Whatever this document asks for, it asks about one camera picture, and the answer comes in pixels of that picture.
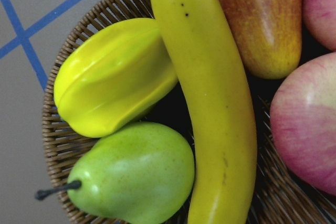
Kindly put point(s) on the red apple front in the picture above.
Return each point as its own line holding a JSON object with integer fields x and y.
{"x": 302, "y": 121}

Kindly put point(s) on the red apple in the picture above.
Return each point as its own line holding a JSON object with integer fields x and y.
{"x": 319, "y": 18}
{"x": 302, "y": 121}

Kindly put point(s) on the red yellow mango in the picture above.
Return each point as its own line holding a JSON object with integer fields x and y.
{"x": 268, "y": 34}

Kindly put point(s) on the green pear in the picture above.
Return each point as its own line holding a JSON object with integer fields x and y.
{"x": 143, "y": 173}

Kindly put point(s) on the yellow banana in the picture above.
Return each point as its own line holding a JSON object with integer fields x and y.
{"x": 114, "y": 77}
{"x": 211, "y": 74}

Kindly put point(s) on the red apple left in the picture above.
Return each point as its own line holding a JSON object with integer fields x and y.
{"x": 319, "y": 18}

